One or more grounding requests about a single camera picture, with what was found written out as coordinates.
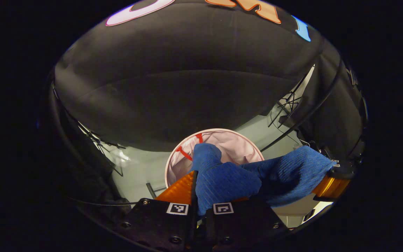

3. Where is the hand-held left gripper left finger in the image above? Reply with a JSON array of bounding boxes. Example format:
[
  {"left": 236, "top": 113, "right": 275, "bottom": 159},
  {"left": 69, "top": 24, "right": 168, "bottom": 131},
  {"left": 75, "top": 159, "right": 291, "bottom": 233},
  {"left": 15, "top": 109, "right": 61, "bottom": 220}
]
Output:
[{"left": 117, "top": 170, "right": 199, "bottom": 252}]

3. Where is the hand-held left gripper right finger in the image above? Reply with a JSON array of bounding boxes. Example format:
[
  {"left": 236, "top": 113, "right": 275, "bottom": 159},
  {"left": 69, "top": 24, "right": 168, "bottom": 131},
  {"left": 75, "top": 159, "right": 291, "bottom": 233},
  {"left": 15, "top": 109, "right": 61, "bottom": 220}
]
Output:
[{"left": 204, "top": 197, "right": 290, "bottom": 252}]

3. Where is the blue ribbed knit jacket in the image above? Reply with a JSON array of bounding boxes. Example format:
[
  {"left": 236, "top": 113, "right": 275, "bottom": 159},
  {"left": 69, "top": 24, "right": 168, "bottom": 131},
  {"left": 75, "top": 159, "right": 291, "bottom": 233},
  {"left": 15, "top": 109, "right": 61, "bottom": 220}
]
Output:
[{"left": 190, "top": 143, "right": 337, "bottom": 217}]

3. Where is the pink laundry hamper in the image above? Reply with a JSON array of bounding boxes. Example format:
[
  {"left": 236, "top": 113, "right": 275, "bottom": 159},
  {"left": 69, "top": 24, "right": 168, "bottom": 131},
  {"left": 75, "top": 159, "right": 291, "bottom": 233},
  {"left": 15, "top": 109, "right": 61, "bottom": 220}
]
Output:
[{"left": 164, "top": 128, "right": 266, "bottom": 189}]

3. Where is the small black stick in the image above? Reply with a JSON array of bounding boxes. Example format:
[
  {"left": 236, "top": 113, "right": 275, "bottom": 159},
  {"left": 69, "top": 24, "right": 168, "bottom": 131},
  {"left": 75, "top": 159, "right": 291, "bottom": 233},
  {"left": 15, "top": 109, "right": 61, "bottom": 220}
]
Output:
[{"left": 146, "top": 182, "right": 167, "bottom": 199}]

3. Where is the black tripod stand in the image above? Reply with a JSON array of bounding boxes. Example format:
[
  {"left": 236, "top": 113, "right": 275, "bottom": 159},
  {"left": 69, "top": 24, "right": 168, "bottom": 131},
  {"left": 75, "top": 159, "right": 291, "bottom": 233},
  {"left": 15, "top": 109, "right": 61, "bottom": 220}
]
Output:
[
  {"left": 77, "top": 121, "right": 127, "bottom": 177},
  {"left": 267, "top": 65, "right": 316, "bottom": 128}
]

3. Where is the black backdrop cloth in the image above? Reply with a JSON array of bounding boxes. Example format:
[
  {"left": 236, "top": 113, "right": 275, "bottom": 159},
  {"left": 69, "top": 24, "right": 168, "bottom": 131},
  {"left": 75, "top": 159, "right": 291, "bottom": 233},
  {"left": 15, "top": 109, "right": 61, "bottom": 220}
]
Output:
[{"left": 53, "top": 0, "right": 366, "bottom": 210}]

